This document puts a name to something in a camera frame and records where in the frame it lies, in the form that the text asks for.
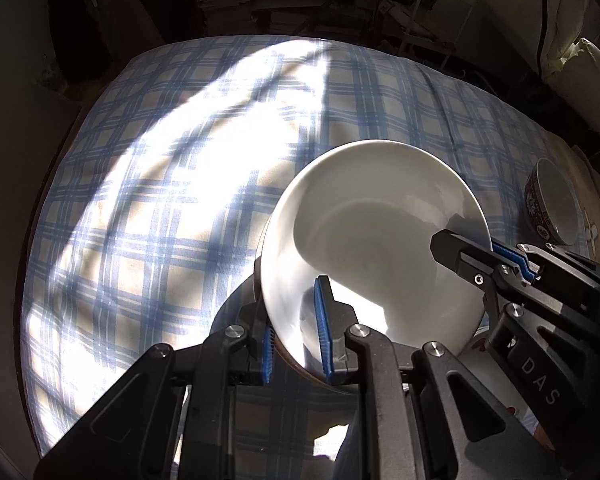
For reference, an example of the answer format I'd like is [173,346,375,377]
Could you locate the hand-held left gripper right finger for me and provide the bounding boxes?
[314,275,563,480]

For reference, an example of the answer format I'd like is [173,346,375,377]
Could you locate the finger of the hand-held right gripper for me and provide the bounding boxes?
[430,229,518,311]
[492,241,600,306]

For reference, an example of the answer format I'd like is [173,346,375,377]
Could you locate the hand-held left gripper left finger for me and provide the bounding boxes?
[34,304,275,480]

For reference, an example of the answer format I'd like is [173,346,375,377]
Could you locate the large plain white bowl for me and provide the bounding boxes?
[252,140,493,393]

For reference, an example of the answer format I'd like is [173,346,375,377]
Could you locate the large round cherry print plate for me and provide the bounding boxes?
[459,330,537,433]

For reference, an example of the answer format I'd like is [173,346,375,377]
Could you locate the red patterned bowl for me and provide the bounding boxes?
[524,158,588,246]

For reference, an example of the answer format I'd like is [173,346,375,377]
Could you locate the blue plaid tablecloth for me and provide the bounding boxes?
[22,35,588,480]

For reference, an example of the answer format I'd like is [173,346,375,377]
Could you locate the white padded cushion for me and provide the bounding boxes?
[472,0,600,133]

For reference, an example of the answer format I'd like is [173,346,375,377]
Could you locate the white metal frame rack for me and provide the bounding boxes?
[399,0,473,68]

